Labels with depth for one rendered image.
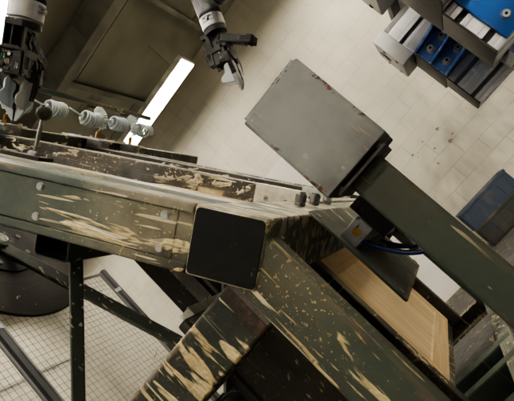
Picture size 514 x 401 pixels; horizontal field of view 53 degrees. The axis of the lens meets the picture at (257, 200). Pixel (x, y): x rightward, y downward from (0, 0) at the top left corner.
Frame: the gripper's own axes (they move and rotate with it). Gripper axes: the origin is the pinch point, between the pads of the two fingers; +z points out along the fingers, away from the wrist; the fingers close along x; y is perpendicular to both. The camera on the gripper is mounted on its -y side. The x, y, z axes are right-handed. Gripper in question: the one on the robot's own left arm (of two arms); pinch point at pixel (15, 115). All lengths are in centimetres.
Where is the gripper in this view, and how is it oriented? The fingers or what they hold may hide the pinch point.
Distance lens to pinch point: 128.8
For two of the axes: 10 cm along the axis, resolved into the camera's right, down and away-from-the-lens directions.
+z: -1.8, 9.8, 0.7
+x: 9.8, 1.8, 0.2
